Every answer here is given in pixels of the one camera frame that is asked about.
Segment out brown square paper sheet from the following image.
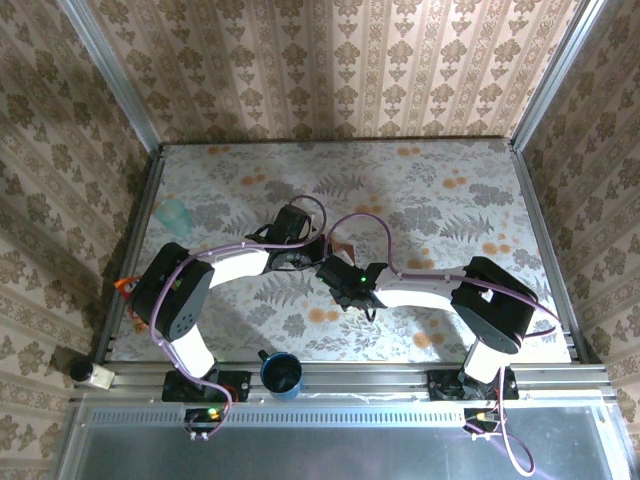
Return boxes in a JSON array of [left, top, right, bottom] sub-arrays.
[[327, 238, 358, 267]]

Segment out floral tablecloth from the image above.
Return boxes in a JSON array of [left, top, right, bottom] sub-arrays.
[[108, 141, 575, 365]]

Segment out dark blue mug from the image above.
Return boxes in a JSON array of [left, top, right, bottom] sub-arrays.
[[257, 349, 305, 402]]

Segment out teal plastic cup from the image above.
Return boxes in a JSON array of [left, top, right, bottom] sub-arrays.
[[153, 197, 193, 239]]

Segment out grey metal panel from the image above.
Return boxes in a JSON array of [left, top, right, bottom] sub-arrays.
[[52, 394, 639, 480]]

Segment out orange red snack packet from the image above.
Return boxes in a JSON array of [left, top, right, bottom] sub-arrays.
[[113, 275, 151, 335]]

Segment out small black controller board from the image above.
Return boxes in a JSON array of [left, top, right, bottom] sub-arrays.
[[462, 407, 507, 435], [183, 407, 227, 435]]

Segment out white and black cylinder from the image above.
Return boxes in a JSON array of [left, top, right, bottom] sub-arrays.
[[69, 360, 117, 390]]

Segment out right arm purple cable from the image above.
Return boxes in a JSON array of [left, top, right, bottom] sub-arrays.
[[327, 212, 559, 476]]

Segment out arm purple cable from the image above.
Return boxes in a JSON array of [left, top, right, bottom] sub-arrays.
[[152, 195, 329, 441], [327, 212, 559, 476]]

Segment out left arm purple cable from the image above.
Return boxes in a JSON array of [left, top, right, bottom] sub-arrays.
[[152, 195, 329, 441]]

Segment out long aluminium frame rail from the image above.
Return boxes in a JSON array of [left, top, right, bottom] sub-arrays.
[[69, 362, 615, 407]]

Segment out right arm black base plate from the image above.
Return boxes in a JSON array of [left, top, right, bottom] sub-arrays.
[[427, 367, 520, 401]]

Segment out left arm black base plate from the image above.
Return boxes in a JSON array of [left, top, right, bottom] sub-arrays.
[[162, 369, 252, 404]]

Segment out aluminium side rail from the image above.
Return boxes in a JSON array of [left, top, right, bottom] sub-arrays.
[[508, 140, 596, 365], [91, 143, 167, 365]]

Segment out aluminium corner post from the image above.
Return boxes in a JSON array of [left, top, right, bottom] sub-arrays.
[[509, 0, 609, 151], [53, 0, 164, 151]]

